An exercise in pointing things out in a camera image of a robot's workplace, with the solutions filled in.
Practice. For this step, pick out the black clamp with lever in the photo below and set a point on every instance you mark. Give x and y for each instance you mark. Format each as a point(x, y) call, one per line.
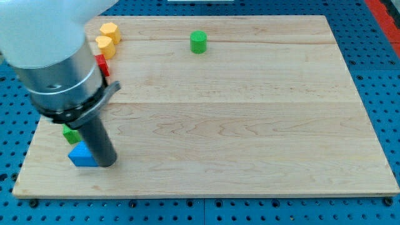
point(78, 116)

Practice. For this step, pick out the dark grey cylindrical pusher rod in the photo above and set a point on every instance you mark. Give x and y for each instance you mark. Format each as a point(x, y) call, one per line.
point(98, 142)

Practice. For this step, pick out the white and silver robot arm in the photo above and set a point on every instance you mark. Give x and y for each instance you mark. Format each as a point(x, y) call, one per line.
point(45, 43)

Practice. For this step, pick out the wooden board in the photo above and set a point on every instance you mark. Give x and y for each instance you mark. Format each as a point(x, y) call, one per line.
point(270, 110)

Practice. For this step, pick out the green cylinder block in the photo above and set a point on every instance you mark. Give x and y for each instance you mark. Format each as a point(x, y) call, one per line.
point(198, 42)

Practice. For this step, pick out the red block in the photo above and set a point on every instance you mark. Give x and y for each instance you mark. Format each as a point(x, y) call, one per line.
point(102, 63)

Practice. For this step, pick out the yellow heart block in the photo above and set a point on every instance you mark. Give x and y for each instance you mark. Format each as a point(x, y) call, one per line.
point(106, 46)

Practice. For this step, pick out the blue triangle block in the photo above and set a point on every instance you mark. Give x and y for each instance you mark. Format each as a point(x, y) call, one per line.
point(81, 156)

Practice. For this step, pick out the yellow hexagon block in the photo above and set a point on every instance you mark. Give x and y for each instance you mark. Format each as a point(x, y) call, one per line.
point(112, 31)

